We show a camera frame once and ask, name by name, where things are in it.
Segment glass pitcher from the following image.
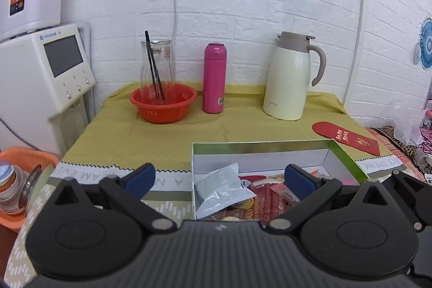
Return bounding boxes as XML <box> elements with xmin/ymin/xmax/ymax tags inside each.
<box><xmin>140</xmin><ymin>39</ymin><xmax>174</xmax><ymax>100</ymax></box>

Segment large blue decorative plate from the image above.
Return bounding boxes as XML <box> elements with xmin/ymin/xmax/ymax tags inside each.
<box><xmin>418</xmin><ymin>18</ymin><xmax>432</xmax><ymax>69</ymax></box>

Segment pink sausage packet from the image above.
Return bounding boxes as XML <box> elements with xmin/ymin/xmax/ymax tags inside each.
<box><xmin>266</xmin><ymin>182</ymin><xmax>301</xmax><ymax>208</ymax></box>

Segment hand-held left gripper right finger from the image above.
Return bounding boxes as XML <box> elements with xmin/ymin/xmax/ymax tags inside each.
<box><xmin>266</xmin><ymin>164</ymin><xmax>394</xmax><ymax>232</ymax></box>

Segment pink thermos bottle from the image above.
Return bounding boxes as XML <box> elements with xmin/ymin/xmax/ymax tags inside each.
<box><xmin>202</xmin><ymin>42</ymin><xmax>227</xmax><ymax>114</ymax></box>

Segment white wall pipe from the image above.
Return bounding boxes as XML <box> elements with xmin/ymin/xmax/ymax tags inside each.
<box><xmin>343</xmin><ymin>0</ymin><xmax>368</xmax><ymax>104</ymax></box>

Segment stack of white bowls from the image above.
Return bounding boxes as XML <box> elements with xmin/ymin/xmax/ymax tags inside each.
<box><xmin>0</xmin><ymin>164</ymin><xmax>31</xmax><ymax>215</ymax></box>

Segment orange plastic basket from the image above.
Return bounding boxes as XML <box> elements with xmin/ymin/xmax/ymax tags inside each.
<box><xmin>0</xmin><ymin>147</ymin><xmax>62</xmax><ymax>235</ymax></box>

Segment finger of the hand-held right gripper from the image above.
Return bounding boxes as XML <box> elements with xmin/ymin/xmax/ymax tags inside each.
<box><xmin>382</xmin><ymin>170</ymin><xmax>432</xmax><ymax>232</ymax></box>

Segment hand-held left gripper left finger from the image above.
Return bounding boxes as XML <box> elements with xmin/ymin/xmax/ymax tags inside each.
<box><xmin>45</xmin><ymin>163</ymin><xmax>177</xmax><ymax>232</ymax></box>

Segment green cardboard box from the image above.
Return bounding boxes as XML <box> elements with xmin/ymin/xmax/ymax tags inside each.
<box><xmin>192</xmin><ymin>139</ymin><xmax>370</xmax><ymax>222</ymax></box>

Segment grey teal patterned table mat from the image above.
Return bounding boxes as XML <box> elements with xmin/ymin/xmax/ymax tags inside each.
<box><xmin>7</xmin><ymin>155</ymin><xmax>416</xmax><ymax>288</ymax></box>

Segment red envelope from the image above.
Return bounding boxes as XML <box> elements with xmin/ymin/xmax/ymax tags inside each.
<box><xmin>311</xmin><ymin>121</ymin><xmax>381</xmax><ymax>156</ymax></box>

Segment yellow tablecloth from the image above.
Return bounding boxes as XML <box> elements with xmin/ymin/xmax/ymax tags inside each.
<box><xmin>59</xmin><ymin>82</ymin><xmax>392</xmax><ymax>174</ymax></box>

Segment white appliance with screen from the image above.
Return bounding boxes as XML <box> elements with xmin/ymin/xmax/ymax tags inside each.
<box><xmin>0</xmin><ymin>23</ymin><xmax>97</xmax><ymax>157</ymax></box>

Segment red nuts bag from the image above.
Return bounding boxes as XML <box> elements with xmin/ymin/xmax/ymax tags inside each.
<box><xmin>219</xmin><ymin>175</ymin><xmax>287</xmax><ymax>223</ymax></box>

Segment clear plastic bag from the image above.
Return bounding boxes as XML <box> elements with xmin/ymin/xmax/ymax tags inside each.
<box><xmin>393</xmin><ymin>102</ymin><xmax>432</xmax><ymax>146</ymax></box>

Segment silver snack packet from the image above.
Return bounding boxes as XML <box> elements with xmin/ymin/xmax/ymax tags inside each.
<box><xmin>194</xmin><ymin>162</ymin><xmax>257</xmax><ymax>219</ymax></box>

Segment steel bowl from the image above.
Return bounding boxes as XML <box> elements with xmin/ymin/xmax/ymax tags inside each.
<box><xmin>20</xmin><ymin>165</ymin><xmax>44</xmax><ymax>208</ymax></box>

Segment leopard print cloth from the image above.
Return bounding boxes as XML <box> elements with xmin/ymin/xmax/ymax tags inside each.
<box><xmin>374</xmin><ymin>126</ymin><xmax>432</xmax><ymax>182</ymax></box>

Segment grey cable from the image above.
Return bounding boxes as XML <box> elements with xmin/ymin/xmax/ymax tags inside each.
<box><xmin>0</xmin><ymin>117</ymin><xmax>65</xmax><ymax>161</ymax></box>

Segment cream thermos jug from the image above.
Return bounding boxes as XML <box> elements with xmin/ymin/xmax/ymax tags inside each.
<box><xmin>262</xmin><ymin>32</ymin><xmax>327</xmax><ymax>121</ymax></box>

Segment black straw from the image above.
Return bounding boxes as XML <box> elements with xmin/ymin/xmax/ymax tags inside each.
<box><xmin>149</xmin><ymin>51</ymin><xmax>161</xmax><ymax>98</ymax></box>
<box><xmin>145</xmin><ymin>31</ymin><xmax>166</xmax><ymax>100</ymax></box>

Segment red plastic basket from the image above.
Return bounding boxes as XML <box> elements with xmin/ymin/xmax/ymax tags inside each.
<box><xmin>130</xmin><ymin>84</ymin><xmax>198</xmax><ymax>124</ymax></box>

